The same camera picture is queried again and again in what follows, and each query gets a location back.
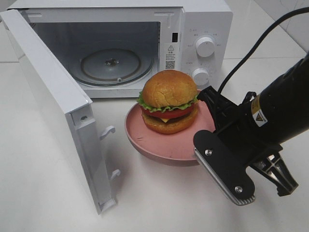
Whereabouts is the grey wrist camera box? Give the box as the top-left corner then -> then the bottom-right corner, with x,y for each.
193,130 -> 255,206

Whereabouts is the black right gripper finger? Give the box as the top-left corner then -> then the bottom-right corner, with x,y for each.
252,152 -> 298,196

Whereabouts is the white microwave door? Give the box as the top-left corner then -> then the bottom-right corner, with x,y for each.
0,10 -> 120,214

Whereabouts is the pink round plate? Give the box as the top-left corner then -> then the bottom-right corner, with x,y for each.
125,101 -> 215,166

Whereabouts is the toy hamburger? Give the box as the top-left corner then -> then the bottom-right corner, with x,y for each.
137,70 -> 198,134

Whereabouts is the white microwave oven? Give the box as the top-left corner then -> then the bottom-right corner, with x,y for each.
6,0 -> 233,99

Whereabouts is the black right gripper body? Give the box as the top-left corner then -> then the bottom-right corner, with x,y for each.
197,87 -> 282,169

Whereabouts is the glass microwave turntable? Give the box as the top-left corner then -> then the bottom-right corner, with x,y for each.
70,48 -> 154,87

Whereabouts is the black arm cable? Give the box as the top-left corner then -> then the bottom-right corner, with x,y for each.
217,6 -> 309,94

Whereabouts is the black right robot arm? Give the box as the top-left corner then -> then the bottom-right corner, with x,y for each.
193,57 -> 309,205

